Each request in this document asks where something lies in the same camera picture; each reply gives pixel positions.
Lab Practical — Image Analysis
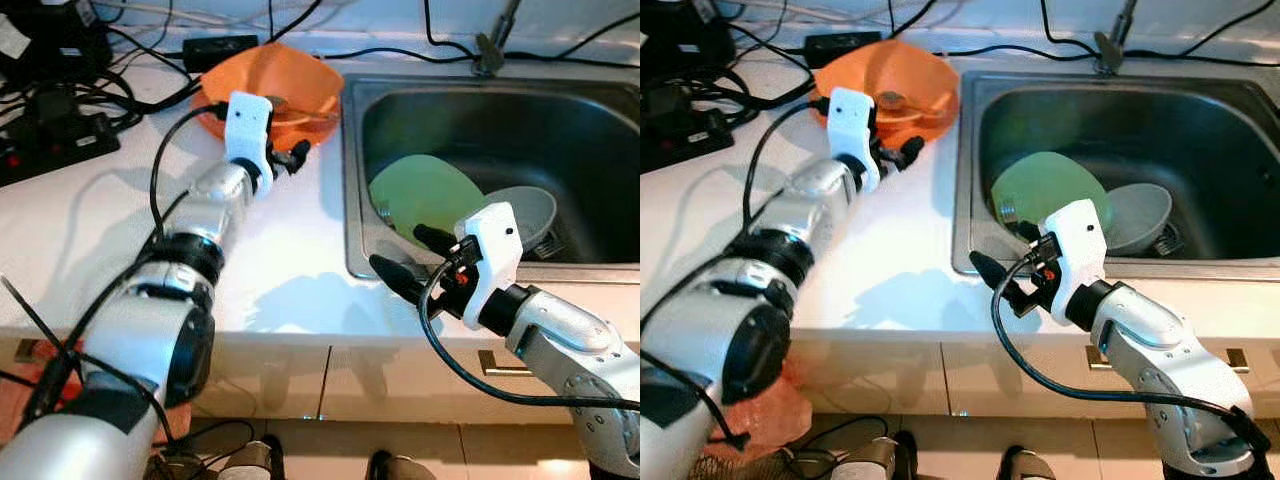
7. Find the metal spoon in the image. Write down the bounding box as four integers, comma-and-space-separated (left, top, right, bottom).
262, 92, 339, 123
878, 90, 946, 121

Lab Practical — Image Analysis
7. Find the green plastic plate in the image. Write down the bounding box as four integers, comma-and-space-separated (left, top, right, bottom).
368, 155, 491, 246
990, 150, 1113, 236

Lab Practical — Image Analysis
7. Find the orange plastic bowl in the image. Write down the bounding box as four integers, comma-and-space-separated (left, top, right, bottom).
820, 40, 961, 127
205, 42, 346, 129

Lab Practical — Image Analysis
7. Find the white cabinet drawer front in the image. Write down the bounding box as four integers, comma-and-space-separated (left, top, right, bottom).
945, 345, 1280, 421
320, 345, 641, 426
790, 340, 951, 416
195, 335, 331, 421

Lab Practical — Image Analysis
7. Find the clear plastic bowl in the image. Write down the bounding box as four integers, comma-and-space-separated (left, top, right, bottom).
1105, 182, 1176, 256
478, 185, 557, 256

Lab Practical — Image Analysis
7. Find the black power adapter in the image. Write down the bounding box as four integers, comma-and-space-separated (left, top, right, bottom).
183, 35, 261, 71
803, 30, 883, 69

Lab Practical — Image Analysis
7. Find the stainless steel sink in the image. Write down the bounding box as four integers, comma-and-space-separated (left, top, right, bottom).
343, 72, 641, 283
952, 70, 1280, 281

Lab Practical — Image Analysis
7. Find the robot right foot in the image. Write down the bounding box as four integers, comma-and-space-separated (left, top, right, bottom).
365, 450, 441, 480
995, 445, 1061, 480

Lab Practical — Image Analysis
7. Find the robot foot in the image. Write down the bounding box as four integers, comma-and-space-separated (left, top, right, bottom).
215, 435, 286, 480
830, 430, 921, 480
365, 450, 441, 480
995, 445, 1061, 480

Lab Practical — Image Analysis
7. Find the grey metal rod with base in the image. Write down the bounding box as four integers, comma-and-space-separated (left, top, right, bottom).
1095, 0, 1141, 76
472, 0, 523, 76

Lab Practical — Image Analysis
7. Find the black power strip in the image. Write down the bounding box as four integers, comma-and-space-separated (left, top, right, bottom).
0, 85, 121, 186
640, 85, 736, 173

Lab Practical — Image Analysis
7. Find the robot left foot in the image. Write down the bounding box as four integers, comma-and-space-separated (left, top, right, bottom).
830, 430, 921, 480
215, 435, 286, 480

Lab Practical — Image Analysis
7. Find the black electronics box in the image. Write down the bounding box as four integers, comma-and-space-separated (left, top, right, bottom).
640, 0, 736, 81
0, 0, 113, 86

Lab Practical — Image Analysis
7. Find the red plastic bag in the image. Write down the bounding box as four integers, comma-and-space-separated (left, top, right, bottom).
700, 365, 816, 461
0, 360, 191, 446

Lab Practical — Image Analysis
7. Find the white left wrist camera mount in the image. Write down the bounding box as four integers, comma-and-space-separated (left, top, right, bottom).
825, 87, 881, 191
224, 90, 274, 169

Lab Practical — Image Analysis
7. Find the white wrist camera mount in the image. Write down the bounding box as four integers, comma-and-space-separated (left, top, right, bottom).
224, 90, 274, 169
1040, 198, 1109, 326
825, 87, 881, 191
452, 202, 524, 331

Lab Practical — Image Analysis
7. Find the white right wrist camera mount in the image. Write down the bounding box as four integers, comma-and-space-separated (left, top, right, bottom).
1040, 198, 1109, 326
452, 202, 524, 331

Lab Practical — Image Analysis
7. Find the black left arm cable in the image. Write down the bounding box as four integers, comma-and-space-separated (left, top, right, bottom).
743, 97, 833, 236
148, 100, 233, 246

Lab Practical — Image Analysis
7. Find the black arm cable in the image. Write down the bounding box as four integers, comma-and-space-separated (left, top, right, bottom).
990, 255, 1271, 451
418, 262, 641, 411
148, 100, 233, 246
743, 97, 833, 236

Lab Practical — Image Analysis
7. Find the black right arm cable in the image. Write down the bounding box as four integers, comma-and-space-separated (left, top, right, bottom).
990, 255, 1271, 451
418, 262, 641, 411

